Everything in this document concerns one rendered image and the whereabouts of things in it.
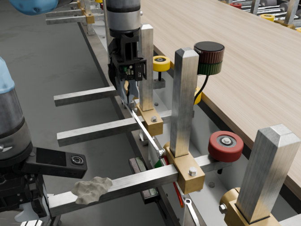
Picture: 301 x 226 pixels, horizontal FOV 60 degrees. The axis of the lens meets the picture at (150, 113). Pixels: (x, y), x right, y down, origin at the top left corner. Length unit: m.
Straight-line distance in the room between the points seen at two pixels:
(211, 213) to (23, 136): 0.60
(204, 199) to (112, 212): 0.82
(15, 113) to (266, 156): 0.35
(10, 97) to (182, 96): 0.31
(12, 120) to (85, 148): 1.59
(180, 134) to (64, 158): 0.25
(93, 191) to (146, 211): 1.04
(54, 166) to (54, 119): 1.88
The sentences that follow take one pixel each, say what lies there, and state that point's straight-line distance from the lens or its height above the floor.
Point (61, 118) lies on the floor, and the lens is 2.36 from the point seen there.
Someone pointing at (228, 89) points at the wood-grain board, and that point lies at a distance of 0.88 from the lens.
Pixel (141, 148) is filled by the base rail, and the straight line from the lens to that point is 0.91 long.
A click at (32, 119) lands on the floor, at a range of 2.44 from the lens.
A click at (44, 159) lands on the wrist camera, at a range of 0.50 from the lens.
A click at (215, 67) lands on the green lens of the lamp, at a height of 1.10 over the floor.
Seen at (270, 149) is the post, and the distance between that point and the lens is 0.34.
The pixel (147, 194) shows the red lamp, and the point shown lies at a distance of 0.78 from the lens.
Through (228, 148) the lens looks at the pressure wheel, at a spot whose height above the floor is 0.91.
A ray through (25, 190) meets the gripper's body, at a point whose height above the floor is 0.95.
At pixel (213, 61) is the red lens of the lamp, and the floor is 1.11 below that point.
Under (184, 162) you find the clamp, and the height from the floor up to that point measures 0.87.
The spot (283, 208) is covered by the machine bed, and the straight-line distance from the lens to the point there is 0.73.
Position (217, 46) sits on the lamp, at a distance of 0.54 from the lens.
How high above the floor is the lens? 1.32
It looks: 35 degrees down
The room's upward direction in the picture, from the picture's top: straight up
